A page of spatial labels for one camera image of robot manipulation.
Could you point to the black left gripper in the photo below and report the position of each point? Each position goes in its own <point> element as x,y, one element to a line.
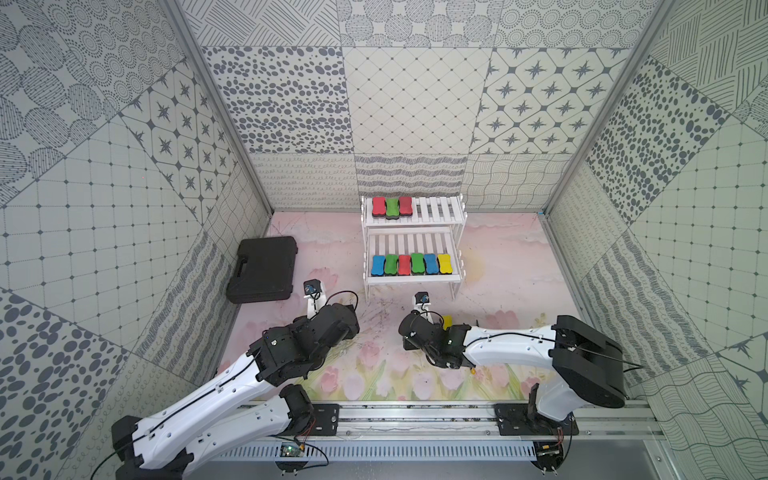
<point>339,309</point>

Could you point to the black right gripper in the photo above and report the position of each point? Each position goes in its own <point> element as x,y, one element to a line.
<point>407,345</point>

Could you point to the red eraser top shelf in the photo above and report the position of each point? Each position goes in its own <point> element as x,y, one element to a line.
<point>379,207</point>
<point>405,206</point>

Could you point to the red eraser shelf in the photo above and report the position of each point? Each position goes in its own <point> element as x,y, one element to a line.
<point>404,267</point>
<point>379,207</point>
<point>405,206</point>

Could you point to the green eraser top shelf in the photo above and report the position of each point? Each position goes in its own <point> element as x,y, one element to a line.
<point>392,208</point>

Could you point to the green eraser shelf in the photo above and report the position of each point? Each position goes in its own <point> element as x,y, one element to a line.
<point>391,265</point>
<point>418,265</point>
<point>392,208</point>

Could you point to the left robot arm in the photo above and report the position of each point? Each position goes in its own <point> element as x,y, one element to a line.
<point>258,396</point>

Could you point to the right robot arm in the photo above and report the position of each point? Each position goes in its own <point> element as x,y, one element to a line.
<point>588,365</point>

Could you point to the blue eraser shelf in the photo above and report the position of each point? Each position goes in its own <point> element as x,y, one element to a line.
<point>378,265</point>
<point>431,264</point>

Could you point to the red eraser lower shelf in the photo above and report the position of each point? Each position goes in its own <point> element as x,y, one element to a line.
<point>404,267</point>

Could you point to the white wooden two-tier shelf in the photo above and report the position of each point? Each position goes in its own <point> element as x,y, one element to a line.
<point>436,227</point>

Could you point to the black plastic tool case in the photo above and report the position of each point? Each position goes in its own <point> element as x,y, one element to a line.
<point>263,271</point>

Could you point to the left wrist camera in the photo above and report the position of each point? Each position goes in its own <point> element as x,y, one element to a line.
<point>315,297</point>

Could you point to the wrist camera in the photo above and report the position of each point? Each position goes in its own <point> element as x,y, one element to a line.
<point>422,301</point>
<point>315,297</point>

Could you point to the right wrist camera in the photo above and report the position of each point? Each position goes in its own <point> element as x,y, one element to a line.
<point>422,301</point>

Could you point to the aluminium mounting rail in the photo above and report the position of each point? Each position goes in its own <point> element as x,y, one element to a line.
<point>425,422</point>

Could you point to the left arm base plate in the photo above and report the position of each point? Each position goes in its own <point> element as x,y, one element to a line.
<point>313,420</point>

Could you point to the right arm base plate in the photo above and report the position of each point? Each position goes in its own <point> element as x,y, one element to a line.
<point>517,419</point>

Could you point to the white cable duct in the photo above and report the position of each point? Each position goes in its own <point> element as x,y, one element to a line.
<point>406,450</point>

